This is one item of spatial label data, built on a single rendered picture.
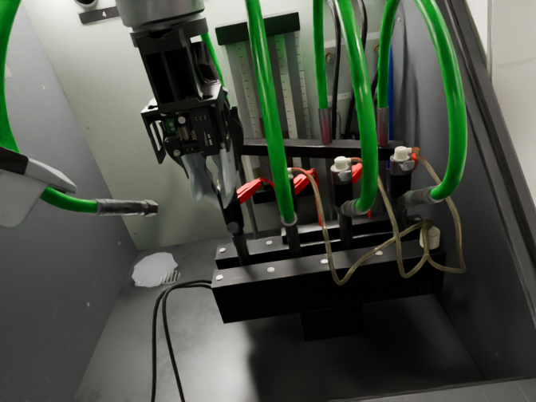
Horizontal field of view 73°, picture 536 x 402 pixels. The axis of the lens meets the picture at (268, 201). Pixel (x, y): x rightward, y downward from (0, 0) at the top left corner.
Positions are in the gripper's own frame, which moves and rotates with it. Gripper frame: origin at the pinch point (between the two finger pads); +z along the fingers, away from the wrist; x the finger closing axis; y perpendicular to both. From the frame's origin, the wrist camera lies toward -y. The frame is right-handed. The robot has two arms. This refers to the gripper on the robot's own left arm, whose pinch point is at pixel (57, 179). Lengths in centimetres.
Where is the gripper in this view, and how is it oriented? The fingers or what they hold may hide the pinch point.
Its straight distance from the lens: 40.0
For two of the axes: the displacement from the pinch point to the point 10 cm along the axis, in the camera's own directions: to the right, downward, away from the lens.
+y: -1.5, 9.7, -2.1
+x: 7.7, -0.2, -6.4
